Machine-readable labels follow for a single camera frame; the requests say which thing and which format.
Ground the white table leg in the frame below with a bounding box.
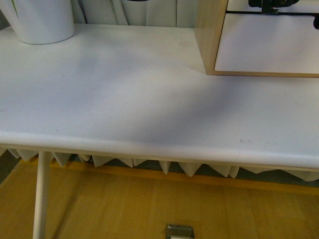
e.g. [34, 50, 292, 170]
[32, 151, 51, 239]

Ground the white drawer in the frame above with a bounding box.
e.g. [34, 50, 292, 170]
[227, 0, 319, 14]
[214, 13, 319, 74]

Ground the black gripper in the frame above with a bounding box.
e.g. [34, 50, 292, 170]
[248, 0, 299, 14]

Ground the green spider plant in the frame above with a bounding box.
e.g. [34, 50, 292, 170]
[11, 0, 18, 17]

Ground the metal floor socket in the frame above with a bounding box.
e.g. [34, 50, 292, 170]
[165, 225, 195, 239]

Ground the white plant pot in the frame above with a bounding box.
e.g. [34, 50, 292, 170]
[0, 0, 74, 45]

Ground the light wooden drawer cabinet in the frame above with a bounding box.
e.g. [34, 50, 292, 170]
[195, 0, 319, 78]

